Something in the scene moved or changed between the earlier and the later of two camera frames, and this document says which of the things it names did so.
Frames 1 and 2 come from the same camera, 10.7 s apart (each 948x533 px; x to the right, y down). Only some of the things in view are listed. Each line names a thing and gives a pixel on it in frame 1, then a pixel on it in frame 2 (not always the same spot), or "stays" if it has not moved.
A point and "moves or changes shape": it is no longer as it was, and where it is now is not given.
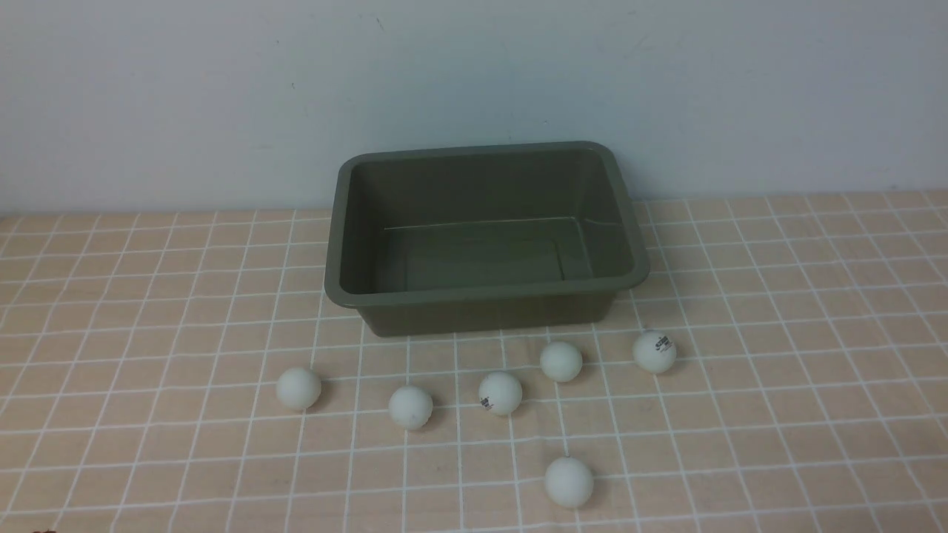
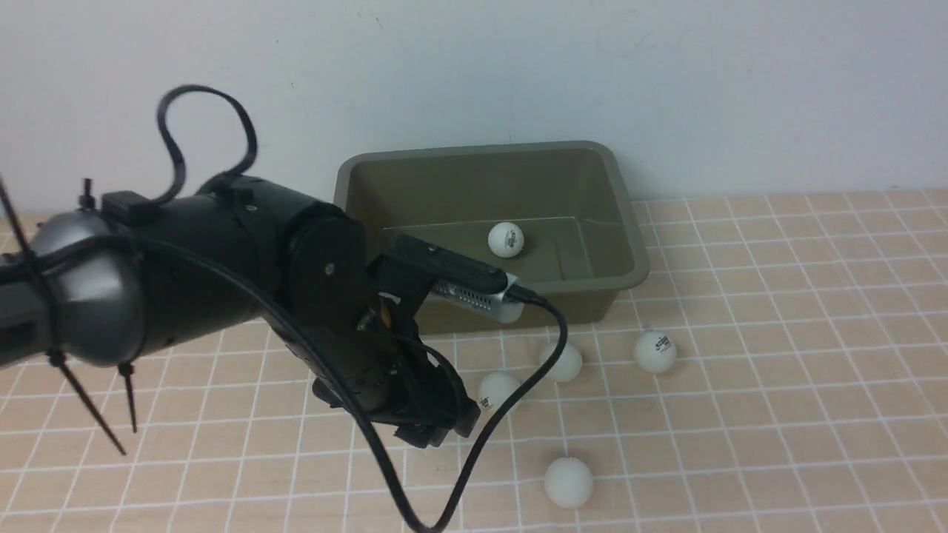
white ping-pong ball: (569, 481) stays
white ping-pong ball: (410, 407) moves or changes shape
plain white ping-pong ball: (561, 361) stays
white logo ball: (654, 352) stays
